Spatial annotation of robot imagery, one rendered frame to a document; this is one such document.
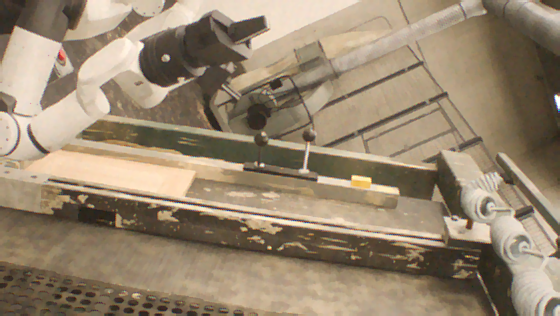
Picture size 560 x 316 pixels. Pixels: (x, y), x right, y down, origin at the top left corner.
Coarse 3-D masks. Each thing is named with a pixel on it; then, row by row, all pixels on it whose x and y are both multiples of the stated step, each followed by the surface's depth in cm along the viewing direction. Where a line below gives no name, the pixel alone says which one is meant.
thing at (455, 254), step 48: (0, 192) 132; (48, 192) 132; (96, 192) 131; (144, 192) 135; (240, 240) 132; (288, 240) 131; (336, 240) 130; (384, 240) 130; (432, 240) 133; (480, 240) 126
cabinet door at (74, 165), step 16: (48, 160) 159; (64, 160) 162; (80, 160) 163; (96, 160) 164; (112, 160) 166; (64, 176) 151; (80, 176) 153; (96, 176) 155; (112, 176) 156; (128, 176) 158; (144, 176) 159; (160, 176) 161; (176, 176) 162; (192, 176) 164; (160, 192) 150; (176, 192) 152
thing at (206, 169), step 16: (80, 144) 168; (96, 144) 170; (112, 144) 172; (128, 160) 168; (144, 160) 168; (160, 160) 168; (176, 160) 167; (192, 160) 169; (208, 160) 171; (208, 176) 168; (224, 176) 168; (240, 176) 167; (256, 176) 167; (272, 176) 167; (304, 192) 168; (320, 192) 167; (336, 192) 167; (352, 192) 167; (368, 192) 166; (384, 192) 166
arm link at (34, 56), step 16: (16, 32) 106; (16, 48) 106; (32, 48) 105; (48, 48) 107; (16, 64) 105; (32, 64) 106; (48, 64) 109; (0, 80) 106; (16, 80) 106; (32, 80) 107; (0, 96) 105; (16, 96) 106; (32, 96) 108; (0, 112) 104; (16, 112) 107; (32, 112) 110; (0, 128) 104; (16, 128) 104; (0, 144) 104; (16, 144) 105
